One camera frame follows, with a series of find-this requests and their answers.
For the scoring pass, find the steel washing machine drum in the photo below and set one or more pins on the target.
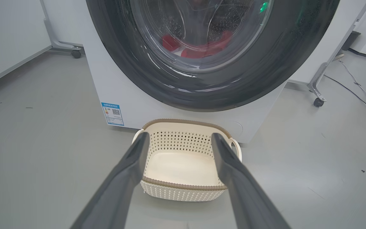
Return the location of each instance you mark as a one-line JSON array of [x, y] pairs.
[[227, 22]]

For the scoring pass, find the round glass washing machine door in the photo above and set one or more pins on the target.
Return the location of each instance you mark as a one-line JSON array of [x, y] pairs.
[[157, 79]]

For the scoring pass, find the blue energy label sticker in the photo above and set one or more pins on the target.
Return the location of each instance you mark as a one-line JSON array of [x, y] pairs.
[[113, 114]]

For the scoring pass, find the red garment wide white band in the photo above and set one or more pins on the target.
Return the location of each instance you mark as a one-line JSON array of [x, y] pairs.
[[170, 43]]

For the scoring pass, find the white washing machine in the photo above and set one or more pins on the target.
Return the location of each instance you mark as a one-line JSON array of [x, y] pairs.
[[129, 101]]

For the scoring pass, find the cream perforated laundry basket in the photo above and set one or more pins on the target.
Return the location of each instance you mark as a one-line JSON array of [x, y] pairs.
[[183, 165]]

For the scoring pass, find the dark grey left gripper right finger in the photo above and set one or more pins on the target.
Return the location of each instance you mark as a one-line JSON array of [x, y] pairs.
[[246, 197]]

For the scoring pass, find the red garment white striped collar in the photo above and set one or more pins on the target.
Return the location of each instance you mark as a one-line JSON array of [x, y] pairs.
[[222, 38]]

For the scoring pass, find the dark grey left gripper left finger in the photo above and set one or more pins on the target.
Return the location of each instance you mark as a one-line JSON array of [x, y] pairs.
[[116, 190]]

